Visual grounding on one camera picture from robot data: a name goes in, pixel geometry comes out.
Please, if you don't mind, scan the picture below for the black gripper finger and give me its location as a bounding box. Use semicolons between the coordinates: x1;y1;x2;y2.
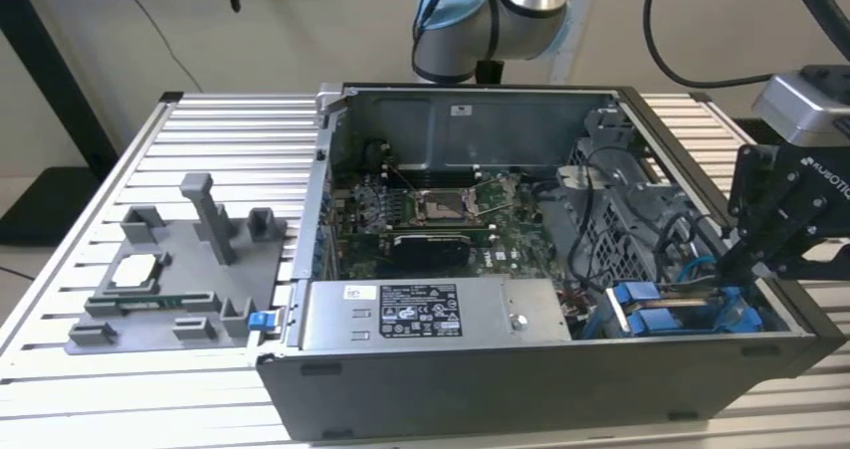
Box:
761;238;850;282
718;142;793;285

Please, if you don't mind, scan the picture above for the blue disk wire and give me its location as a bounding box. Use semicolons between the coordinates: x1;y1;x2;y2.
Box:
677;252;724;287

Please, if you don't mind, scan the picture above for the black disk wire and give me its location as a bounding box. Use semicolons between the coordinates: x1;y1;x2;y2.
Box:
653;209;717;282

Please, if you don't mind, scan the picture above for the perforated metal drive cage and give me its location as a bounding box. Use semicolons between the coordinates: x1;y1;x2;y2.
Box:
550;137;729;291

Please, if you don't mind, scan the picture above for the green motherboard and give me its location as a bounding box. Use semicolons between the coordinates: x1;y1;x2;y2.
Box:
325;169;566;282

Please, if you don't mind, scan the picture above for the CPU socket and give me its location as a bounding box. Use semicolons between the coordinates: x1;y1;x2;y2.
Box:
413;188;481;223

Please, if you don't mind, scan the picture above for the dark grey PC case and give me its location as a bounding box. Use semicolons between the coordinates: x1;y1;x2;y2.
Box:
255;81;850;443

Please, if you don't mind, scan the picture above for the black graphics card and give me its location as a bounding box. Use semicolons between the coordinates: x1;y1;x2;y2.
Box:
382;225;490;278

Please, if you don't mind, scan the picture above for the thin locking lever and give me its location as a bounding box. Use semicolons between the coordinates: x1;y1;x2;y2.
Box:
387;163;422;194

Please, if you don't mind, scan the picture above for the silver power supply unit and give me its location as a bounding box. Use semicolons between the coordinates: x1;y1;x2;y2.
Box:
297;278;574;348

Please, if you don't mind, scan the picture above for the grey plastic parts rack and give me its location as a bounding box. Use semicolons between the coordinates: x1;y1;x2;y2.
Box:
64;172;291;355

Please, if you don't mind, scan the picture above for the green RAM stick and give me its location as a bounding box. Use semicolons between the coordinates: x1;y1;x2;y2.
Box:
119;293;202;311

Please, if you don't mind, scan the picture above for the silver CPU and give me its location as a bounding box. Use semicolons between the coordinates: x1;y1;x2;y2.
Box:
110;255;164;289

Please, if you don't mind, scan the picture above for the black flat base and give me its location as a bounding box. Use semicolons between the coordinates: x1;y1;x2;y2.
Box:
0;166;103;247

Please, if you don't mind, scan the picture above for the long black looping wire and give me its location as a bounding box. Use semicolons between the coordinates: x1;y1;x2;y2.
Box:
567;144;650;291

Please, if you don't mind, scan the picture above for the white upright post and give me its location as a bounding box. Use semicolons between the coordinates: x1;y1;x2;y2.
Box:
547;0;599;85

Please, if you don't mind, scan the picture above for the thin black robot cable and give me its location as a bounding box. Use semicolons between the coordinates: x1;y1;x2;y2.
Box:
645;0;782;89

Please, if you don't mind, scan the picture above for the socket cover metal frame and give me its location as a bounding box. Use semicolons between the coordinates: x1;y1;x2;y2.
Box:
473;178;519;217

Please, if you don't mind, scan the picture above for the thin dark wall cable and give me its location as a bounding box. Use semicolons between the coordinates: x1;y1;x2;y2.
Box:
115;0;204;93

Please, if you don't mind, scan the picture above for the black slanted post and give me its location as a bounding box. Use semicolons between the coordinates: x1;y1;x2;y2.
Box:
0;0;119;171

